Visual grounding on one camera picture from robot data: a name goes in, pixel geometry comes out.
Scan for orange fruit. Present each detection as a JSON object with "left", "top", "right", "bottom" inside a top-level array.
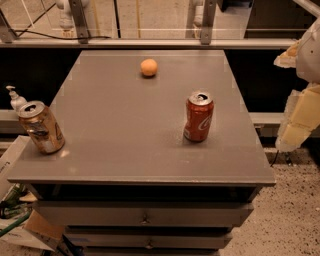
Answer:
[{"left": 140, "top": 59, "right": 158, "bottom": 77}]

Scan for red coke can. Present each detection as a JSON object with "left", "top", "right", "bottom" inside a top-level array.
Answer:
[{"left": 184, "top": 91, "right": 214, "bottom": 142}]

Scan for white cardboard box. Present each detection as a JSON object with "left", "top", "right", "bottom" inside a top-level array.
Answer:
[{"left": 0, "top": 136, "right": 63, "bottom": 251}]

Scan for metal railing frame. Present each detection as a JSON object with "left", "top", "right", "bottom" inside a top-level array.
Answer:
[{"left": 0, "top": 0, "right": 320, "bottom": 50}]

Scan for black cable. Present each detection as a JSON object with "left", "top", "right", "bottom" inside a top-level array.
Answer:
[{"left": 9, "top": 3, "right": 113, "bottom": 41}]

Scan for grey drawer cabinet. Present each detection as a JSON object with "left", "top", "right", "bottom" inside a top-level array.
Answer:
[{"left": 10, "top": 50, "right": 275, "bottom": 256}]

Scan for green bottle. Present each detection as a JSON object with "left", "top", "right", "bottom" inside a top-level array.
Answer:
[{"left": 0, "top": 184, "right": 26, "bottom": 219}]

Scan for white pump dispenser bottle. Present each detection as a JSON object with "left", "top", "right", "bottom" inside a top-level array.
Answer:
[{"left": 6, "top": 85, "right": 27, "bottom": 112}]

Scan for gold soda can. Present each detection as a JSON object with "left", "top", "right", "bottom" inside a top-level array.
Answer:
[{"left": 18, "top": 101, "right": 65, "bottom": 154}]

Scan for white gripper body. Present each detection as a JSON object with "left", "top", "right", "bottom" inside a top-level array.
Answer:
[{"left": 296, "top": 17, "right": 320, "bottom": 83}]

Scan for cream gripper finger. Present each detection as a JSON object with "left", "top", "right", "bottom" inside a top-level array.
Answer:
[
  {"left": 273, "top": 41, "right": 300, "bottom": 68},
  {"left": 275, "top": 83, "right": 320, "bottom": 152}
]

